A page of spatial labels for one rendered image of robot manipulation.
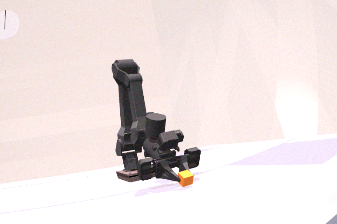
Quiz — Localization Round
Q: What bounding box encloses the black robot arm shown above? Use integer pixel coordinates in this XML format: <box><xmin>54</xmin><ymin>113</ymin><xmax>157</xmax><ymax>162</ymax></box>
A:
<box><xmin>112</xmin><ymin>59</ymin><xmax>184</xmax><ymax>172</ymax></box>

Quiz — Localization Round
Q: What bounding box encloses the orange block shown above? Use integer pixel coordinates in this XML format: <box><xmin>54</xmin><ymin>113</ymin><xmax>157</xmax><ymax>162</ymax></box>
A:
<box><xmin>178</xmin><ymin>170</ymin><xmax>194</xmax><ymax>187</ymax></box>

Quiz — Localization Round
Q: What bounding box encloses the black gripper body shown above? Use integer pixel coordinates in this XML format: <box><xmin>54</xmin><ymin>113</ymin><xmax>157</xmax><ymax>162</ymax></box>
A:
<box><xmin>137</xmin><ymin>145</ymin><xmax>201</xmax><ymax>181</ymax></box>

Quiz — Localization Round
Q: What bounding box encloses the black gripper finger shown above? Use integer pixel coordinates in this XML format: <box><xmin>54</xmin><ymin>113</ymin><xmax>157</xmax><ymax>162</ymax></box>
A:
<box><xmin>155</xmin><ymin>159</ymin><xmax>180</xmax><ymax>182</ymax></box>
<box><xmin>179</xmin><ymin>154</ymin><xmax>190</xmax><ymax>172</ymax></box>

